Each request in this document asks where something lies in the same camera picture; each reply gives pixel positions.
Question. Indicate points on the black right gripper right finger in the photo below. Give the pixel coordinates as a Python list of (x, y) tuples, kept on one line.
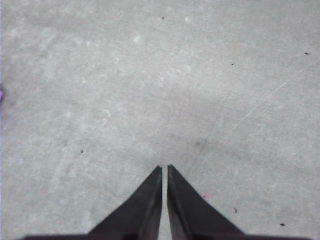
[(192, 217)]

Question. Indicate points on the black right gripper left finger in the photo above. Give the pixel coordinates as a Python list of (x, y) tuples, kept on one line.
[(137, 215)]

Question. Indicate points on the purple towel with grey hem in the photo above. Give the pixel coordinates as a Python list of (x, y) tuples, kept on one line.
[(1, 96)]

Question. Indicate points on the grey table cloth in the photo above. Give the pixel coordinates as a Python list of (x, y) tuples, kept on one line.
[(160, 87)]

